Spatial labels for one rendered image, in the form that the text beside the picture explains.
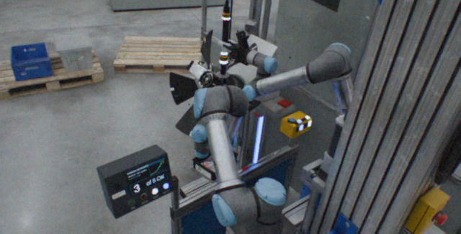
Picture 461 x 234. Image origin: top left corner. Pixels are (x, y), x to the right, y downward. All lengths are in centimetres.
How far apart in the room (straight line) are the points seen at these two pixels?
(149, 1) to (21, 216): 525
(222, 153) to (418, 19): 76
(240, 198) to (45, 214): 206
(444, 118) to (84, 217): 254
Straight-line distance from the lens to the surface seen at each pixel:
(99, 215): 285
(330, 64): 138
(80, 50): 446
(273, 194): 120
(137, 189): 137
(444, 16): 83
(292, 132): 190
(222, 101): 128
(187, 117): 196
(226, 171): 120
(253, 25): 234
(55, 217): 294
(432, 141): 91
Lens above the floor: 215
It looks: 32 degrees down
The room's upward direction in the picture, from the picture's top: 5 degrees clockwise
